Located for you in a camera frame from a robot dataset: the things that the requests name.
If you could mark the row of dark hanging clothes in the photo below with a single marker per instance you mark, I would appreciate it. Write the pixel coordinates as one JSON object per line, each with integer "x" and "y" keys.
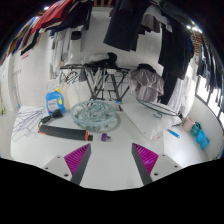
{"x": 126, "y": 23}

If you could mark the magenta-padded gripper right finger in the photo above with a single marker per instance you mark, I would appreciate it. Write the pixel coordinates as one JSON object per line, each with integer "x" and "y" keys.
{"x": 146, "y": 158}

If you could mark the blue detergent bottle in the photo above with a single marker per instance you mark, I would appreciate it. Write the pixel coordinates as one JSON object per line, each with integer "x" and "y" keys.
{"x": 55, "y": 103}

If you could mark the purple charger block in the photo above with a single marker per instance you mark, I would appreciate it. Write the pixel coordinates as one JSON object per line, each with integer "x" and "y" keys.
{"x": 105, "y": 137}

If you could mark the row of colourful hanging clothes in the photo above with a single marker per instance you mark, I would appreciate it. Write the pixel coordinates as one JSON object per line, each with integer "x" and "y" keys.
{"x": 50, "y": 16}

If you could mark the pink plastic bucket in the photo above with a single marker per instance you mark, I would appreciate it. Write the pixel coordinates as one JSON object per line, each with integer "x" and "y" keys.
{"x": 188, "y": 124}

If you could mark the dark teal hoop hanger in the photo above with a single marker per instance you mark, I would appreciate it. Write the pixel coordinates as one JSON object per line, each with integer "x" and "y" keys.
{"x": 159, "y": 111}

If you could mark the dark grey orange-ended power strip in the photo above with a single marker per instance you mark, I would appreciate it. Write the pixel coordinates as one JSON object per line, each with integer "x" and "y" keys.
{"x": 63, "y": 132}

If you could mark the grey garment on rack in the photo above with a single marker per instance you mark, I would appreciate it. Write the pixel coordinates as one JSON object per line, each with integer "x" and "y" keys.
{"x": 146, "y": 83}

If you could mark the white and black cloth bundle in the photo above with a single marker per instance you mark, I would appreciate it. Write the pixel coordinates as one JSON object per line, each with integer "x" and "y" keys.
{"x": 101, "y": 58}

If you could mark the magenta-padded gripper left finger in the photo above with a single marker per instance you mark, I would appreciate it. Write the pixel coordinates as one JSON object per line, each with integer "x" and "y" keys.
{"x": 76, "y": 159}

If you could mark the white pillow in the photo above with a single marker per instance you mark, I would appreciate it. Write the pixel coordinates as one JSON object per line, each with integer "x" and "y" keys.
{"x": 146, "y": 120}

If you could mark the black folding drying rack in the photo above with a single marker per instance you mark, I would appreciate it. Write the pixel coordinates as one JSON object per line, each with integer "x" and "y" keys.
{"x": 100, "y": 80}

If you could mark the pale green round clip hanger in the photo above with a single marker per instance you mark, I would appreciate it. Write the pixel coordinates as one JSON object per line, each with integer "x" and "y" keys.
{"x": 93, "y": 115}

